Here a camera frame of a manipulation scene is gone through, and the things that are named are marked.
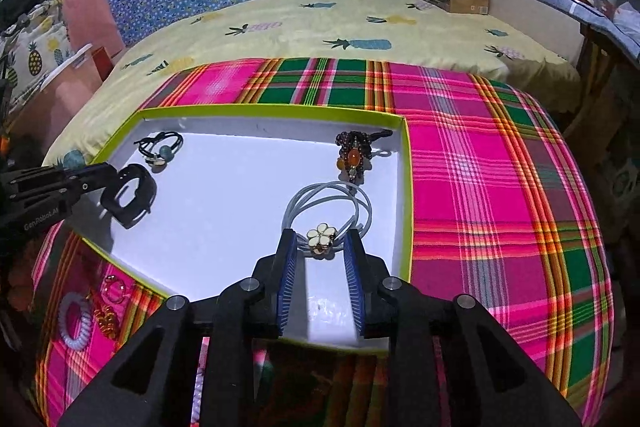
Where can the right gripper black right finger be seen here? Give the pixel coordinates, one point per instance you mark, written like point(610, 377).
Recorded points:
point(451, 362)

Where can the yellow-green shallow tray box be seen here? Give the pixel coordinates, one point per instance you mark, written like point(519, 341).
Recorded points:
point(220, 202)

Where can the yellow pineapple bed sheet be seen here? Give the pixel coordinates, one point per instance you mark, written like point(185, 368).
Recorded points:
point(403, 31)

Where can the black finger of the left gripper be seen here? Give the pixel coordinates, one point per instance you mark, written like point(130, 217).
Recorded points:
point(87, 179)

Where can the pineapple print pillow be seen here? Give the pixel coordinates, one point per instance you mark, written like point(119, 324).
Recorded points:
point(34, 47)

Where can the dark beaded bracelet charm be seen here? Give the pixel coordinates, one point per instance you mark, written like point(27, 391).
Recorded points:
point(355, 153)

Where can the black smart wristband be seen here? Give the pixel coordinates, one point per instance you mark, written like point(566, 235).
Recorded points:
point(129, 197)

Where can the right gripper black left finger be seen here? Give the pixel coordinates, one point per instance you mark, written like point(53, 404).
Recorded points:
point(151, 379)

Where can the folded grey umbrella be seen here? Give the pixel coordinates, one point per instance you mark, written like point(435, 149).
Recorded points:
point(563, 25)

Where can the pink plaid tablecloth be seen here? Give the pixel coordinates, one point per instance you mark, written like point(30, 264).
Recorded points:
point(500, 212)

